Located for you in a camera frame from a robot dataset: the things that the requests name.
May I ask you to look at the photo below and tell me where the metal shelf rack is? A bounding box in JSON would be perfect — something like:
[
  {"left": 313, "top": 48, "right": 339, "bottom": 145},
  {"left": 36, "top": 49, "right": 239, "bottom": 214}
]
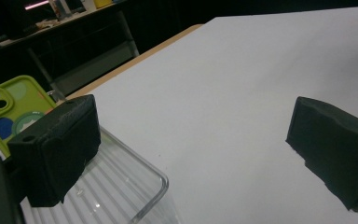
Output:
[{"left": 0, "top": 0, "right": 142, "bottom": 96}]

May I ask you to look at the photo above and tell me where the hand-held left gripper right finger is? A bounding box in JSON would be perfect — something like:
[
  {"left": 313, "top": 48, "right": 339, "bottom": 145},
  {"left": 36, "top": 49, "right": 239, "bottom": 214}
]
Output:
[{"left": 285, "top": 96, "right": 358, "bottom": 213}]

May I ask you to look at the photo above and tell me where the clear ribbed plastic tray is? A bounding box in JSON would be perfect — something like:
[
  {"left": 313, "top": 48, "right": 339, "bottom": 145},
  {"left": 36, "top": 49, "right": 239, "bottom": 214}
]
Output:
[{"left": 20, "top": 90, "right": 181, "bottom": 224}]

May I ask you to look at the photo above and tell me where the pink light strip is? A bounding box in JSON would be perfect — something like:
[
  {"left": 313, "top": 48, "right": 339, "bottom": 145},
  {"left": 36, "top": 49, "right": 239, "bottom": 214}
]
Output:
[{"left": 24, "top": 0, "right": 50, "bottom": 11}]

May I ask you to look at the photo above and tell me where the yellow container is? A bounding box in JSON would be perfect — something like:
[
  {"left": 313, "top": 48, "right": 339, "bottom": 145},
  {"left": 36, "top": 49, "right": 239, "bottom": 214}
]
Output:
[{"left": 92, "top": 0, "right": 114, "bottom": 9}]

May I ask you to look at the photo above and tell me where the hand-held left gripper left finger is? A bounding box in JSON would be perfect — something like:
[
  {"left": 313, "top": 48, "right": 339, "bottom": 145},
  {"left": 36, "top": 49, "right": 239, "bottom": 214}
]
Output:
[{"left": 7, "top": 93, "right": 102, "bottom": 208}]

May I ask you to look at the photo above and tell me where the green clown print phone case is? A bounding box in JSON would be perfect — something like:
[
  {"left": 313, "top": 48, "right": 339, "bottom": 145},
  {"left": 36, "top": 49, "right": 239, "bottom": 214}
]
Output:
[{"left": 0, "top": 75, "right": 59, "bottom": 158}]

